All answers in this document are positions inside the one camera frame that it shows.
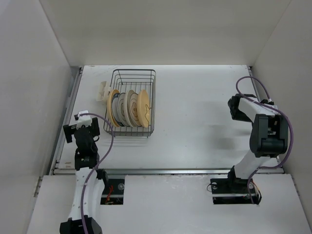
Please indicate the yellow shallow plate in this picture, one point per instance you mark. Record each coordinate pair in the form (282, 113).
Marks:
(143, 108)

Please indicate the white plate flower emblem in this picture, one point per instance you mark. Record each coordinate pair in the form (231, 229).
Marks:
(133, 109)

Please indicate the cream deep plate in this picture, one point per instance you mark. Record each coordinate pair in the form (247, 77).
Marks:
(126, 108)

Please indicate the yellow deep plate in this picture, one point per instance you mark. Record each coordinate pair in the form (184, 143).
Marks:
(109, 108)

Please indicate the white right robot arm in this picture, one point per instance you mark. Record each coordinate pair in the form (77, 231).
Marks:
(268, 139)

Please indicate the white plate green lettered rim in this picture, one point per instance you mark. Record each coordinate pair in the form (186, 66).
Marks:
(114, 109)

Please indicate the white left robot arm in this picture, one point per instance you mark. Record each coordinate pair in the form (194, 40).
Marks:
(90, 184)

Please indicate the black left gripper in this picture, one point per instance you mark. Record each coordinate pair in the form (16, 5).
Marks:
(69, 130)

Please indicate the grey wire dish rack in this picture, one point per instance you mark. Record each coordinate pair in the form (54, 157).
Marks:
(136, 80)

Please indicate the white plate thin green rim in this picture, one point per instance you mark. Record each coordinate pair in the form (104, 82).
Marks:
(120, 109)

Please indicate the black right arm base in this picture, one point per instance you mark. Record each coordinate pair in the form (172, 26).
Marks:
(225, 192)

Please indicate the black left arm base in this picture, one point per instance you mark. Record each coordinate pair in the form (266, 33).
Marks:
(114, 187)

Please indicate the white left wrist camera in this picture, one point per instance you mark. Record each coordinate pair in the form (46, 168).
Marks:
(83, 119)

